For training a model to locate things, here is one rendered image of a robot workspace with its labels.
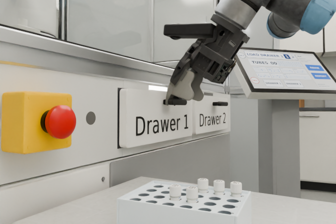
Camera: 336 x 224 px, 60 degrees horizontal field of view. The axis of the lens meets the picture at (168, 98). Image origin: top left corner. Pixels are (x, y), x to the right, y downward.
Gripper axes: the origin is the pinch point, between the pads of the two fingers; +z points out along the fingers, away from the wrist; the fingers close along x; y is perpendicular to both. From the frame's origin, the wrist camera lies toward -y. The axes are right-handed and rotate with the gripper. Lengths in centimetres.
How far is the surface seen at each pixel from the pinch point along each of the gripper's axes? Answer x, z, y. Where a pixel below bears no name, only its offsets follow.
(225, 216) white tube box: -32.1, -3.6, 25.5
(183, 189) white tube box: -25.5, 0.8, 19.7
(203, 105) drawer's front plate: 22.6, 2.0, -0.5
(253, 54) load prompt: 88, -19, -15
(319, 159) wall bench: 293, 34, 48
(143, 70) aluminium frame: -6.2, -2.8, -6.0
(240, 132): 160, 33, -11
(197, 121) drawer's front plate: 18.5, 5.8, 2.2
